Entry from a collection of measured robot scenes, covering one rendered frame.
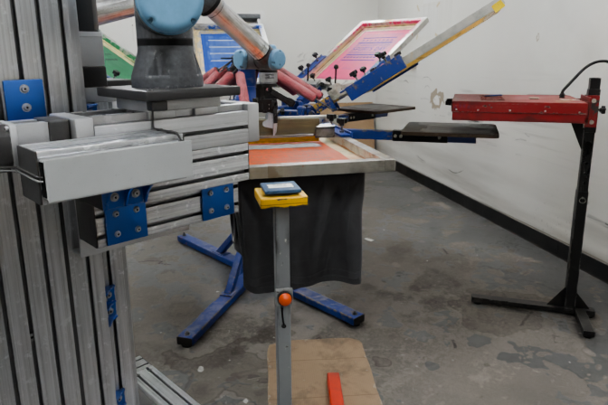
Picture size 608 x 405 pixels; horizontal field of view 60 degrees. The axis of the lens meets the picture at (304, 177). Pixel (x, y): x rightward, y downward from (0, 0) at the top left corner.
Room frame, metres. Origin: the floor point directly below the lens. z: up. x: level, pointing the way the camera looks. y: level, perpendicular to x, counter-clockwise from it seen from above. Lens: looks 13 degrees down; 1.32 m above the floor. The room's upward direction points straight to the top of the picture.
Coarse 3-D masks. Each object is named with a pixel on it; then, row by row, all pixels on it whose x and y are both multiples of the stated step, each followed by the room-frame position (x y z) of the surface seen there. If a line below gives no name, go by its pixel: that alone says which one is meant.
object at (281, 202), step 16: (256, 192) 1.42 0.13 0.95; (272, 208) 1.35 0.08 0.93; (288, 208) 1.40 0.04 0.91; (288, 224) 1.40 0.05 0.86; (288, 240) 1.40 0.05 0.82; (288, 256) 1.40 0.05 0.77; (288, 272) 1.40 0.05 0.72; (288, 288) 1.39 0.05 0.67; (288, 320) 1.40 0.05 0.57; (288, 336) 1.40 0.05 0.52; (288, 352) 1.40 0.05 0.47; (288, 368) 1.40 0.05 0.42; (288, 384) 1.40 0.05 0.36; (288, 400) 1.40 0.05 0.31
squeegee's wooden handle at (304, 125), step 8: (264, 120) 2.18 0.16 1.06; (280, 120) 2.19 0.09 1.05; (288, 120) 2.20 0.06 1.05; (296, 120) 2.20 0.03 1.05; (304, 120) 2.21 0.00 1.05; (312, 120) 2.22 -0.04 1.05; (264, 128) 2.17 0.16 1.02; (272, 128) 2.18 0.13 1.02; (280, 128) 2.19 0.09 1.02; (288, 128) 2.20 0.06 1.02; (296, 128) 2.20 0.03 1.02; (304, 128) 2.21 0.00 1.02; (312, 128) 2.22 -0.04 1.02
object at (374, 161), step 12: (348, 144) 2.04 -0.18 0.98; (360, 144) 1.97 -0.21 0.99; (360, 156) 1.90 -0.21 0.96; (372, 156) 1.78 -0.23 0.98; (384, 156) 1.72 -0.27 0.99; (252, 168) 1.57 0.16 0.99; (264, 168) 1.58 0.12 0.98; (276, 168) 1.59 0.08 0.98; (288, 168) 1.60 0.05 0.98; (300, 168) 1.60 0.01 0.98; (312, 168) 1.61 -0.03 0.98; (324, 168) 1.62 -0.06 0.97; (336, 168) 1.63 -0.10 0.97; (348, 168) 1.64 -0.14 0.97; (360, 168) 1.65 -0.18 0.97; (372, 168) 1.66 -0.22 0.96; (384, 168) 1.67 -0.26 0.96
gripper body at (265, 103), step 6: (258, 84) 2.17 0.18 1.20; (264, 84) 2.16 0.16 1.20; (270, 84) 2.16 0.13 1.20; (276, 84) 2.18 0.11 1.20; (258, 90) 2.18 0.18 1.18; (264, 90) 2.18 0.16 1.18; (270, 90) 2.18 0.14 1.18; (258, 96) 2.18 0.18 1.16; (264, 96) 2.18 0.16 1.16; (270, 96) 2.18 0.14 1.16; (258, 102) 2.15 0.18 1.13; (264, 102) 2.16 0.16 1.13; (270, 102) 2.16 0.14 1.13; (276, 102) 2.16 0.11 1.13; (264, 108) 2.16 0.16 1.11; (270, 108) 2.17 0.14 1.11
